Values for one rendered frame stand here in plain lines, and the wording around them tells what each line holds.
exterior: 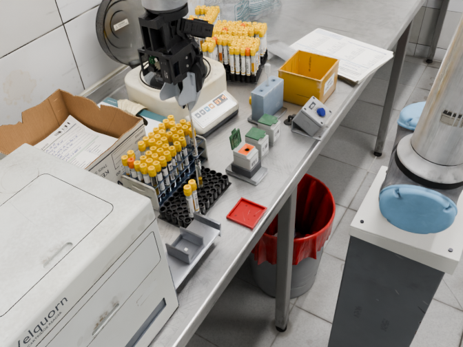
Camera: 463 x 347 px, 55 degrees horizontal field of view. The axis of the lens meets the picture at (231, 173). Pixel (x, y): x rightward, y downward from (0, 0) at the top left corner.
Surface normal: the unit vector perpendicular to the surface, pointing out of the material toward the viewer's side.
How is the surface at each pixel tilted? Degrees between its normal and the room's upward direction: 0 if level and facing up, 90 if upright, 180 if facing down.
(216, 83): 90
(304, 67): 90
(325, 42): 1
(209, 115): 25
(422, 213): 97
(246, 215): 0
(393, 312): 90
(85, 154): 2
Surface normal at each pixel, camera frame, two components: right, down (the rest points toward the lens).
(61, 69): 0.85, 0.33
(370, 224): -0.12, -0.75
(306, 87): -0.53, 0.60
